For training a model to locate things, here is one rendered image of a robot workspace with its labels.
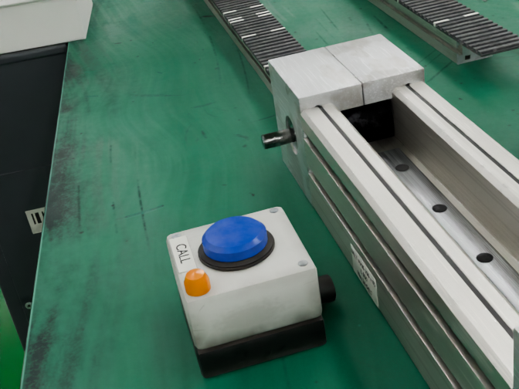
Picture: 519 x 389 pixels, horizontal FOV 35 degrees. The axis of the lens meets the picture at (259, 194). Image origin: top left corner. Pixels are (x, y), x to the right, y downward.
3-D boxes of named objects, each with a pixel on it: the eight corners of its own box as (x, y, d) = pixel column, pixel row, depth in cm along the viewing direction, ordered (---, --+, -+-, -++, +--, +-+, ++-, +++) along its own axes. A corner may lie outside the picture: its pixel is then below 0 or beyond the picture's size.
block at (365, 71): (256, 167, 73) (239, 65, 68) (388, 133, 75) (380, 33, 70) (283, 215, 65) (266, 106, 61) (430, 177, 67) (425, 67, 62)
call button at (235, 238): (201, 248, 53) (195, 222, 52) (261, 232, 54) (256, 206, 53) (213, 282, 50) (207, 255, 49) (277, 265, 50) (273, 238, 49)
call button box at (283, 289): (181, 306, 57) (163, 229, 54) (315, 269, 59) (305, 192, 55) (203, 381, 50) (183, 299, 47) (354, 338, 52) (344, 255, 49)
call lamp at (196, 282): (183, 285, 49) (179, 268, 48) (208, 278, 49) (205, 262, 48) (188, 299, 48) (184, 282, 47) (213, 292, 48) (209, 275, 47)
